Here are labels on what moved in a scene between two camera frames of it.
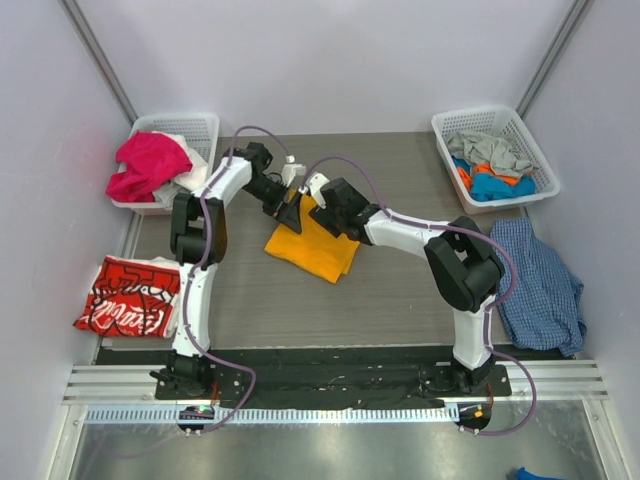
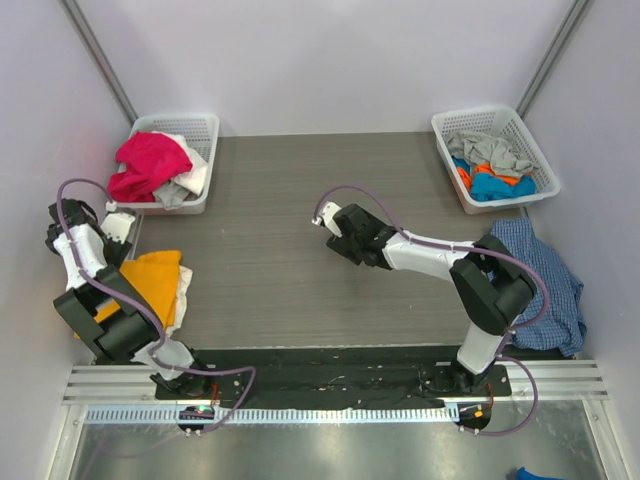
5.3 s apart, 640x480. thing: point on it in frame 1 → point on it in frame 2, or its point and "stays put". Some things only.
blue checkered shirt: [543, 310] stays put
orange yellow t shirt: [316, 249] → [155, 275]
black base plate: [369, 378] stays put
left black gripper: [278, 203] → [116, 251]
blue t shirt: [485, 186] stays put
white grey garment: [187, 183] stays put
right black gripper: [323, 216] → [344, 240]
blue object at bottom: [524, 474] stays put
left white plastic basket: [201, 132] stays put
